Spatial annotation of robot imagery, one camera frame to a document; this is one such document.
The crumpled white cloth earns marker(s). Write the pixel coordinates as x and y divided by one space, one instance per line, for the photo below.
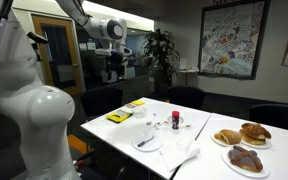
179 152

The wooden framed glass door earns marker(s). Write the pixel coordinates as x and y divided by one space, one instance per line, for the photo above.
59 53

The yellow marker pack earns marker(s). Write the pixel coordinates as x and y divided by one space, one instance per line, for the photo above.
138 102

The pink bottle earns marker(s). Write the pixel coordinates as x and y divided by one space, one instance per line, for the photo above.
175 119

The white plate under chocolate bread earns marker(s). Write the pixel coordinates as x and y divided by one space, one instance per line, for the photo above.
229 164

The small wrapper packet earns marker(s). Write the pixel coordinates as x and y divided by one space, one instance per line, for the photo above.
166 122
157 126
129 105
188 127

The potted green plant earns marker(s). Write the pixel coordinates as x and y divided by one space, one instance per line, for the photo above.
160 56

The black office chair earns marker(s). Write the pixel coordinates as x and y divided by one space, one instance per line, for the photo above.
186 96

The black camera on stand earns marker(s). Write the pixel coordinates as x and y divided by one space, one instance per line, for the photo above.
37 37

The white plate under buns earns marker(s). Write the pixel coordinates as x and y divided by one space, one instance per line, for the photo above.
217 141

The clear glass cup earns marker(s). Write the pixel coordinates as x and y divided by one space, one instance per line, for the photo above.
139 111

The white plate under brown bread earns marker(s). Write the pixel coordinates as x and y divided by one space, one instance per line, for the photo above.
259 146

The small white side table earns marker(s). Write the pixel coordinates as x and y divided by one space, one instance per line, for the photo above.
187 71

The yellow green crayon box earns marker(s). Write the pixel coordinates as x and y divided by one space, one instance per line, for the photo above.
119 116

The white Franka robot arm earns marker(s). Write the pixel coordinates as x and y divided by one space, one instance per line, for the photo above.
40 110

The dark chocolate crossed bread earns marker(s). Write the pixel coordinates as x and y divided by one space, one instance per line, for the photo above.
245 159

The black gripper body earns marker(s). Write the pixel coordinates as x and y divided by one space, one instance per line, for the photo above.
114 61

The small clear glass dish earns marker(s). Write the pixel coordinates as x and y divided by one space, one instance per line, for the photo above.
180 119

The framed colourful wall poster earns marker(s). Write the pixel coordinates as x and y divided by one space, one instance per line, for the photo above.
232 38

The black and white marker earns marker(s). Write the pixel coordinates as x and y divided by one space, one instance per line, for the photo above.
145 141

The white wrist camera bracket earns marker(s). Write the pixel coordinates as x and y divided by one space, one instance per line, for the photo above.
114 51

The light tan bread buns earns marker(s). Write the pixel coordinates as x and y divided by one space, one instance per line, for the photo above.
228 136

